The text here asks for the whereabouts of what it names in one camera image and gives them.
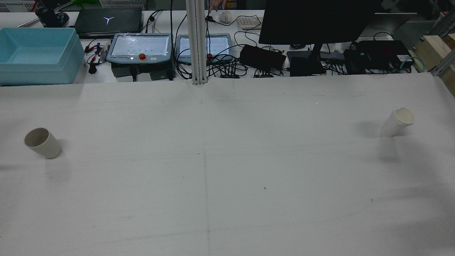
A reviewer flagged aluminium frame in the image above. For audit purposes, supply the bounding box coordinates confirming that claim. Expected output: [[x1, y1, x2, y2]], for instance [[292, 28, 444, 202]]
[[430, 7, 455, 76]]

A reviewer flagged beige ceramic cup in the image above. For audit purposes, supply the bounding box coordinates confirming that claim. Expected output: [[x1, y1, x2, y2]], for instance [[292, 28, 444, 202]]
[[24, 128, 62, 159]]

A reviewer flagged black laptop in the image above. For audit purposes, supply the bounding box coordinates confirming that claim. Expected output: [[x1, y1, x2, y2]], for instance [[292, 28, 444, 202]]
[[74, 8, 143, 39]]

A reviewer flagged black power adapter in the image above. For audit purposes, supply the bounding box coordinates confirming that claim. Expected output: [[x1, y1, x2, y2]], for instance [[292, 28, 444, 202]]
[[240, 44, 287, 70]]

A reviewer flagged grey flat box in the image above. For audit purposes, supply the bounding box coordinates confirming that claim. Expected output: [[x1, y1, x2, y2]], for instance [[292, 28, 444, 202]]
[[359, 13, 417, 39]]

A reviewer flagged metal rod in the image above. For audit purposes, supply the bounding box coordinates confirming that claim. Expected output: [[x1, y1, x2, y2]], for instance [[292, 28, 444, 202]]
[[16, 2, 73, 28]]

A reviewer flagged white paper cup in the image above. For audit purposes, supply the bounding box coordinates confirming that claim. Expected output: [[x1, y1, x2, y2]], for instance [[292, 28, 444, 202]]
[[380, 107, 415, 138]]

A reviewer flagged white keyboard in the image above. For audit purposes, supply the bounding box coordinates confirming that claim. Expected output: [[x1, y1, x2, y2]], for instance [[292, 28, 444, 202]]
[[237, 16, 264, 30]]

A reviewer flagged white mesh basket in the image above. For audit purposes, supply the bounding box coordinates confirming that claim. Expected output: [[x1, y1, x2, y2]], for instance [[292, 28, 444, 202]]
[[99, 0, 144, 9]]

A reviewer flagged black box under pendant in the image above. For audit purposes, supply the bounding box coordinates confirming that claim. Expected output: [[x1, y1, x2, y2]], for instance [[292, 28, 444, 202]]
[[111, 63, 175, 81]]

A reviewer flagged wooden block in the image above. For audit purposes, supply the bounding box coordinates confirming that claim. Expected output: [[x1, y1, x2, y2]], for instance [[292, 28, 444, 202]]
[[414, 34, 455, 96]]

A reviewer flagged black rounded device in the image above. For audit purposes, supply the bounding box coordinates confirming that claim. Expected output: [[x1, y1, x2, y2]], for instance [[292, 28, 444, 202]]
[[35, 6, 70, 28]]

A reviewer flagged black monitor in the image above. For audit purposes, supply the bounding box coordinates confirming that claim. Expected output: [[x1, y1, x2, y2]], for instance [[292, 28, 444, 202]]
[[259, 0, 382, 76]]

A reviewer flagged black electronics box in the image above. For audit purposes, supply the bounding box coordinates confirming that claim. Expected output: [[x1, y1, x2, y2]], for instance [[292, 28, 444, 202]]
[[344, 40, 414, 70]]

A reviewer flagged light blue plastic bin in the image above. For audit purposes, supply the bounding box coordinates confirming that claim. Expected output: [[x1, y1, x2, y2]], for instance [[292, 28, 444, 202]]
[[0, 27, 86, 86]]

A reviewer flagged grey teach pendant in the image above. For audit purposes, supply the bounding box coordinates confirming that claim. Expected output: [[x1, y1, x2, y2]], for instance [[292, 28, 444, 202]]
[[176, 33, 235, 64]]

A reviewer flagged aluminium profile post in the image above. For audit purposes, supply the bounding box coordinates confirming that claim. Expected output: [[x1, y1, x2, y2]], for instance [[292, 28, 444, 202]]
[[185, 0, 208, 85]]

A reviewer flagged teach pendant with red button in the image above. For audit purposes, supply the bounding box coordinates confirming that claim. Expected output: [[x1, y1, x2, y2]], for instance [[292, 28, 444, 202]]
[[106, 33, 173, 65]]

